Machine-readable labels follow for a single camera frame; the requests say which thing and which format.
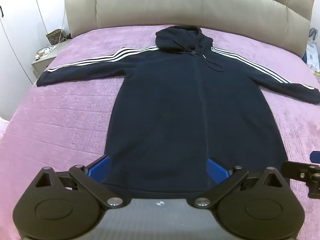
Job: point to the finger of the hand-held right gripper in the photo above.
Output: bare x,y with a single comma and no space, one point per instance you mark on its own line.
315,157
296,170

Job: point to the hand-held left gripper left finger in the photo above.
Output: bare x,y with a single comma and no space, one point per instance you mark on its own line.
100,170

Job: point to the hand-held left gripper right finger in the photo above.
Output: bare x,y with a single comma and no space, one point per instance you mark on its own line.
214,170

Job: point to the dark navy striped-sleeve hoodie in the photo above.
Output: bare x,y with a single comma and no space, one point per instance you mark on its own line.
180,110

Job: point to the pink quilted bedspread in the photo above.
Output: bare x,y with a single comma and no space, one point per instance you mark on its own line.
62,117

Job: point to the white printed shopping bag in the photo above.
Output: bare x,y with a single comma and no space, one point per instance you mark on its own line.
313,50

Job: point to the grey nightstand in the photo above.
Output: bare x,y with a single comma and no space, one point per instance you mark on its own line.
47,62

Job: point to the small clutter on nightstand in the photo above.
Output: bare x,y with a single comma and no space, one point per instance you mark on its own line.
45,52

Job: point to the brown patterned bag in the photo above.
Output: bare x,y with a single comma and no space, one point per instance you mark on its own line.
57,35

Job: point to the white wardrobe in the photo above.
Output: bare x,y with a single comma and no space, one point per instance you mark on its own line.
20,30

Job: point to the beige padded leather headboard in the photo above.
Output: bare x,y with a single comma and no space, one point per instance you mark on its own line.
160,2

